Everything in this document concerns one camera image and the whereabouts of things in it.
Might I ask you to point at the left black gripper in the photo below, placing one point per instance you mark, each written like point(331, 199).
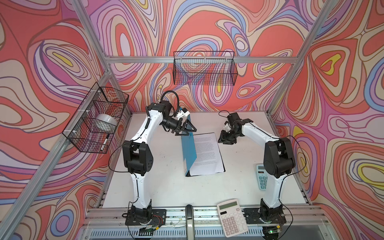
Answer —
point(184, 130)

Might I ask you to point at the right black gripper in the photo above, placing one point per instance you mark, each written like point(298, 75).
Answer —
point(224, 140)

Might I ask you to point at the blue clip folder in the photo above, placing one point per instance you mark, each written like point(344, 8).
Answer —
point(189, 152)

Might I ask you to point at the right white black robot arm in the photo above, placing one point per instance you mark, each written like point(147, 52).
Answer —
point(279, 160)

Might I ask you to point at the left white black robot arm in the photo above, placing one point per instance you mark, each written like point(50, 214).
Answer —
point(137, 156)

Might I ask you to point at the teal calculator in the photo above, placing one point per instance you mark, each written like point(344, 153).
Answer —
point(262, 177)

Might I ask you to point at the black white marker pen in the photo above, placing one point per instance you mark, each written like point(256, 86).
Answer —
point(104, 143)

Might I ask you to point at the white desktop calculator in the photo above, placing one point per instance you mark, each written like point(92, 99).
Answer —
point(232, 218)

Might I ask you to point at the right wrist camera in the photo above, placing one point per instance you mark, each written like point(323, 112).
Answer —
point(227, 127)

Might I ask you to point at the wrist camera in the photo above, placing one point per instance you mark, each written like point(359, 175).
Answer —
point(227, 127)
point(182, 113)

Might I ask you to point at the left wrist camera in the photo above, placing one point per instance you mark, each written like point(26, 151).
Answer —
point(182, 113)

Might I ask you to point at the black wire basket back wall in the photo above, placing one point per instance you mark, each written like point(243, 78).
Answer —
point(207, 68)

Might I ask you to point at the black wire basket wall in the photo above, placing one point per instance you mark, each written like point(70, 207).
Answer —
point(207, 68)
point(84, 131)

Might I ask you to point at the black centre post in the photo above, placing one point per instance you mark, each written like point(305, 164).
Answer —
point(190, 224)

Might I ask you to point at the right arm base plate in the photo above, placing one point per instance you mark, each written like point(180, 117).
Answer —
point(265, 215)

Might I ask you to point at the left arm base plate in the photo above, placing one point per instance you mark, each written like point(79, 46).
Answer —
point(139, 217)

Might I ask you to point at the black wire basket left wall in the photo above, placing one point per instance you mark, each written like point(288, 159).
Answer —
point(84, 131)

